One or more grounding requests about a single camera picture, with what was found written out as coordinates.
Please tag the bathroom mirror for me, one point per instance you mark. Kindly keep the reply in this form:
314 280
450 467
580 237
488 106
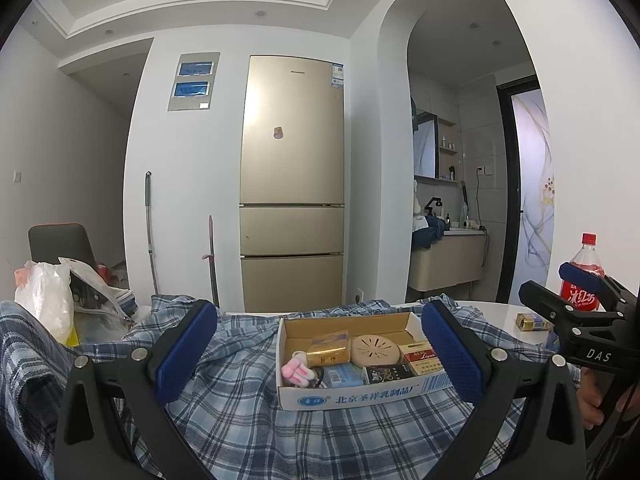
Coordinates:
425 145

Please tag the bathroom wall outlet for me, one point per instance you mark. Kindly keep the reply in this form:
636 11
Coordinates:
481 170

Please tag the beige vanity cabinet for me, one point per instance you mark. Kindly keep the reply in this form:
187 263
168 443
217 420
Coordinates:
445 260

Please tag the small fridge magnet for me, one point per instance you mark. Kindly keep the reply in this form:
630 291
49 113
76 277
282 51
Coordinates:
278 132

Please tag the grey chair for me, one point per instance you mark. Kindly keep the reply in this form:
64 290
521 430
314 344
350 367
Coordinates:
60 242

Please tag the white hair dryer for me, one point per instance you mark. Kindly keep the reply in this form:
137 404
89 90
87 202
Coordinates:
470 224

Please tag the black faucet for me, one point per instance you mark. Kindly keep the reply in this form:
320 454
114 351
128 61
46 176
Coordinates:
434 205

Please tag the fridge energy label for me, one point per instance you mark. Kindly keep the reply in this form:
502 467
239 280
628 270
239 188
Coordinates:
337 74

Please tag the person's right hand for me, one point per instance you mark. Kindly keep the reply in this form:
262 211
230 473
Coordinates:
592 395

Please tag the dark blue clothing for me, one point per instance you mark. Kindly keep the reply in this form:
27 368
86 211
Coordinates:
427 232

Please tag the grey wall electrical panel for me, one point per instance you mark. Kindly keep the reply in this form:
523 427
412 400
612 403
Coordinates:
192 80

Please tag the yellow plastic bag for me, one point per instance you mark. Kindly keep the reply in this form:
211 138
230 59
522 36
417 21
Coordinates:
73 337

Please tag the black framed painted glass door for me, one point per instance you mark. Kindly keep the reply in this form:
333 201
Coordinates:
532 185

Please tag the gold three-door fridge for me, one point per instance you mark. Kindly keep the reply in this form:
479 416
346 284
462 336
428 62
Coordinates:
292 160

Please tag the white plastic bag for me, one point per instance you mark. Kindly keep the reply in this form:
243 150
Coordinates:
42 300

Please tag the pink plush toy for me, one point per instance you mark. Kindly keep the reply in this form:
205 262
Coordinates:
296 372

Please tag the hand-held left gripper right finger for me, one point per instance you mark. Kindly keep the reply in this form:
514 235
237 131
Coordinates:
452 355

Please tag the shallow cardboard box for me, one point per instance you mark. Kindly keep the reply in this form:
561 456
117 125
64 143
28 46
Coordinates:
360 397

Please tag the small gold cigarette box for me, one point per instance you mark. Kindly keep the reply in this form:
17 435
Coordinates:
532 321

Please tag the clear crumpled plastic bag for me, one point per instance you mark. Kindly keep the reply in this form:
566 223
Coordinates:
100 295

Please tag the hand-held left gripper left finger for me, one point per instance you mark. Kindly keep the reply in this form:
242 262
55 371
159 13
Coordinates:
185 350

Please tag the round beige perforated disc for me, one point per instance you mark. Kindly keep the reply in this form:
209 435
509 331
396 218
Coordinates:
376 350

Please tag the yellow rectangular box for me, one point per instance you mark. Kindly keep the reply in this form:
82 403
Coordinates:
327 347

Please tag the wall niche shelf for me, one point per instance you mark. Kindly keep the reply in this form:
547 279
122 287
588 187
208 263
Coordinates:
448 135

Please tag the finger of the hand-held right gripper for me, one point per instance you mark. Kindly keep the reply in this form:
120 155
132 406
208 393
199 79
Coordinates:
545 300
572 272

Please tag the red and white cigarette pack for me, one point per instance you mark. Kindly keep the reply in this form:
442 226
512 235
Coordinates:
422 357

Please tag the black cigarette pack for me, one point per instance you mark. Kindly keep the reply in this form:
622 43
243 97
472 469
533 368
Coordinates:
387 374

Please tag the red cola bottle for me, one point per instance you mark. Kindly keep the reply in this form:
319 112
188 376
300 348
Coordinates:
590 255

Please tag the red bags on floor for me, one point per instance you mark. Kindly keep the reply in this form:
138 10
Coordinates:
106 271

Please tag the blue plaid shirt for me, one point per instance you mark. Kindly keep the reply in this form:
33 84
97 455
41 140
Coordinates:
240 385

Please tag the blue tissue packet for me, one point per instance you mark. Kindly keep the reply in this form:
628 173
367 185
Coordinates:
344 375

